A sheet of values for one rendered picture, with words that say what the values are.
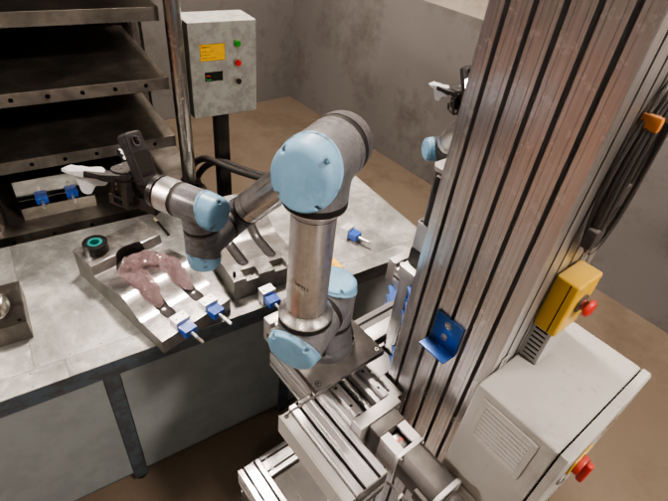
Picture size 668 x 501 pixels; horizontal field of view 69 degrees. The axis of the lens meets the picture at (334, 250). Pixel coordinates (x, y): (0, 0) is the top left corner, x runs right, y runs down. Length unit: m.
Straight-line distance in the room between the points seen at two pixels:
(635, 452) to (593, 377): 1.68
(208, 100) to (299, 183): 1.56
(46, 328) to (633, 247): 3.05
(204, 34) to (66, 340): 1.28
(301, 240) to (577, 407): 0.63
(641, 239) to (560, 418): 2.41
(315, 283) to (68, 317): 1.05
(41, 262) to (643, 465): 2.69
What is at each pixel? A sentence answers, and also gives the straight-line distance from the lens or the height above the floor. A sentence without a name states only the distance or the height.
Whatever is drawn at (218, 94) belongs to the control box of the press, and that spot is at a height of 1.17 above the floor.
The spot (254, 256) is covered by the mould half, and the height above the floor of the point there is 0.89.
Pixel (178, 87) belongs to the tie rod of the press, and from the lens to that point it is 2.09.
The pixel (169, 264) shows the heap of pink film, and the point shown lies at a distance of 1.71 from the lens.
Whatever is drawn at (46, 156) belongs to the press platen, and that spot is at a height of 1.04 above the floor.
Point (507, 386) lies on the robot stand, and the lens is 1.07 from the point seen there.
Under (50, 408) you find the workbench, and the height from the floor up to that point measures 0.63.
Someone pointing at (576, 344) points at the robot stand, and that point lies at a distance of 1.23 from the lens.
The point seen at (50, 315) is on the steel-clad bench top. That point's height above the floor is 0.80.
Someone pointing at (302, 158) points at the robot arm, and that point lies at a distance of 0.75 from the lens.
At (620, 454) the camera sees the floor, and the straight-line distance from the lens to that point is 2.79.
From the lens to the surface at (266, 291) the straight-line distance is 1.67.
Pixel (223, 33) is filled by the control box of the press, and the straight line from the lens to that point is 2.23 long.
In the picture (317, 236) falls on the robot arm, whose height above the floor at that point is 1.51.
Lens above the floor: 2.01
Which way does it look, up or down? 39 degrees down
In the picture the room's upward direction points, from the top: 7 degrees clockwise
